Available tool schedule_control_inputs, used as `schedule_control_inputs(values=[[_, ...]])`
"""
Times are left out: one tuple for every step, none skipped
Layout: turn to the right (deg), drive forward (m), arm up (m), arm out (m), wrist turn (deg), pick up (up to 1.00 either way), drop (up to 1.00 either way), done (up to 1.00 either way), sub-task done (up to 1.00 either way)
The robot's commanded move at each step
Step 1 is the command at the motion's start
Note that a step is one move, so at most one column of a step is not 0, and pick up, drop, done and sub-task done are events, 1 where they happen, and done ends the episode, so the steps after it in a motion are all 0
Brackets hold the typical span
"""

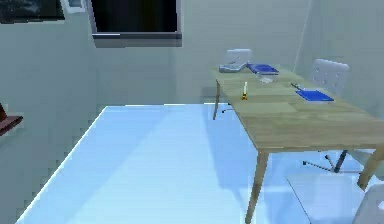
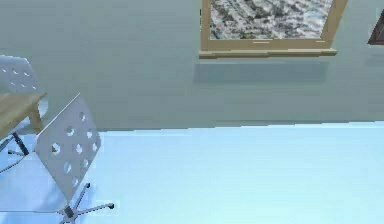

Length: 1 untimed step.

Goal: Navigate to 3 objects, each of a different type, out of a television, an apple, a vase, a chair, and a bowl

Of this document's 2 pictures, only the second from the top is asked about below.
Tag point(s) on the wooden framed window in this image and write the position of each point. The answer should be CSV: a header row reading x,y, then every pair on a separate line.
x,y
266,30

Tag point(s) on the light wooden table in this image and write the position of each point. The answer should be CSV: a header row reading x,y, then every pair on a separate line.
x,y
15,108

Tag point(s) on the dark brown framed picture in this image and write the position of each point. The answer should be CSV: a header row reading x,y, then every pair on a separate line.
x,y
378,33

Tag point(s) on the white perforated swivel chair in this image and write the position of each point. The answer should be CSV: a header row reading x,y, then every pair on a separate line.
x,y
66,156
16,75

